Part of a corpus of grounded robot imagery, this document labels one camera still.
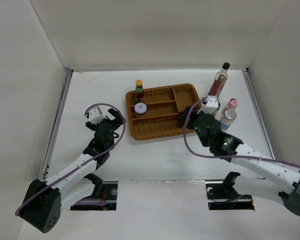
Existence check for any woven wicker divided tray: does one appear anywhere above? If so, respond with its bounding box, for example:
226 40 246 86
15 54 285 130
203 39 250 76
125 83 200 141

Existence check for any small brown black-capped bottle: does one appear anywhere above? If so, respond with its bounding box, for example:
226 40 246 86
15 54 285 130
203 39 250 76
211 106 220 118

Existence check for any red sauce bottle green label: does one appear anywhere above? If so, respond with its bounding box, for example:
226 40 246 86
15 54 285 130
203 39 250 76
134 79 145 103

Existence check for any tall dark soy sauce bottle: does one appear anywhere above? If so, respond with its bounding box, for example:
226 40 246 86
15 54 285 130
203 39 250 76
208 62 230 98

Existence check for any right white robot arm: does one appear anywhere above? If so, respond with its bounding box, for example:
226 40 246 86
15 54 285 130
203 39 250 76
177 106 300 217

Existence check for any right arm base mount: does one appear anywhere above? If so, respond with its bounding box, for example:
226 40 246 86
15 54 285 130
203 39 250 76
205 171 255 211

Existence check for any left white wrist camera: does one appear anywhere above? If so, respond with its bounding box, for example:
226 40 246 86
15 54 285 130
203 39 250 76
87 106 106 125

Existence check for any small jar white lid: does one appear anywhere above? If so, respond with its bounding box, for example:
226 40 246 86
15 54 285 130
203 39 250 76
134 102 148 118

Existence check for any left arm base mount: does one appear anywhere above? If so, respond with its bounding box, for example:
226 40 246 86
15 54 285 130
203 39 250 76
70 173 119 211

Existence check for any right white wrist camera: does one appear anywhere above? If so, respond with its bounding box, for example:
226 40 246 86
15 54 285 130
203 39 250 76
202 96 220 115

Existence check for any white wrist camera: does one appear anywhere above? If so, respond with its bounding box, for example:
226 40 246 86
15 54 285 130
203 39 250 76
202 96 220 115
87 106 106 125

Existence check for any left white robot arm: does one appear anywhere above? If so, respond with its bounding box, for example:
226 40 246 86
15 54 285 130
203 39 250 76
15 103 126 233

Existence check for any pink-capped spice bottle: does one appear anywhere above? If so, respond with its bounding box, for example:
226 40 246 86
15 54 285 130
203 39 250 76
221 98 239 114

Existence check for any silver-capped blue label shaker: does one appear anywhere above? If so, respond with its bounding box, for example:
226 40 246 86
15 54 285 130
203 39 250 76
219 108 238 131

